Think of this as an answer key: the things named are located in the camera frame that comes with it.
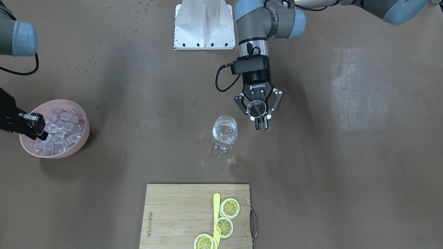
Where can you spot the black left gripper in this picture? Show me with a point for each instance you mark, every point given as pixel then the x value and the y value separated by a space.
pixel 259 86

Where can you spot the yellow lemon slice far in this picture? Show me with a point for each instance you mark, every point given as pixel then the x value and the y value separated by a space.
pixel 205 241

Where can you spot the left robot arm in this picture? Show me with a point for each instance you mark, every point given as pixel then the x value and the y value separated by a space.
pixel 259 21

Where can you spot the clear wine glass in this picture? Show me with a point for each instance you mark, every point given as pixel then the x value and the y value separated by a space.
pixel 224 133

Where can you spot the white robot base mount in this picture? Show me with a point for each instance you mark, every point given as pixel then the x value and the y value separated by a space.
pixel 204 24

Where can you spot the steel jigger cup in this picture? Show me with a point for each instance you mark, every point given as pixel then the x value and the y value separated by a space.
pixel 258 112

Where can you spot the yellow lemon slice middle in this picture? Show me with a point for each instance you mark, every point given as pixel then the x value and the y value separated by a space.
pixel 223 227

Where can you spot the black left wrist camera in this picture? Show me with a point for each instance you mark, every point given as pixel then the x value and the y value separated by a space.
pixel 251 64

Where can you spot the pink bowl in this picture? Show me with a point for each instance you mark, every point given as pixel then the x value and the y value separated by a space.
pixel 28 144

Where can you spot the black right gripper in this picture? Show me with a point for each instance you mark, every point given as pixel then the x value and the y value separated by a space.
pixel 7 119

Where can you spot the yellow plastic knife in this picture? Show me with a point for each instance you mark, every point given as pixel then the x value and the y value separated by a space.
pixel 216 208

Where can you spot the wooden cutting board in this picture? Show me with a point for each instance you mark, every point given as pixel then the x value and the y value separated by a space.
pixel 175 214

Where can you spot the yellow lemon slice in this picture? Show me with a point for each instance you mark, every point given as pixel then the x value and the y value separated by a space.
pixel 205 241
pixel 223 227
pixel 229 208

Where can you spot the clear ice cubes pile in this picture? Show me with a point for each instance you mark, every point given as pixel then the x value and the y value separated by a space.
pixel 64 128

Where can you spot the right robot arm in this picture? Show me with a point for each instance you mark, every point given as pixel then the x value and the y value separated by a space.
pixel 19 39

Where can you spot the yellow lemon slice near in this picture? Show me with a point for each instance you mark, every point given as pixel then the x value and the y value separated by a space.
pixel 229 208

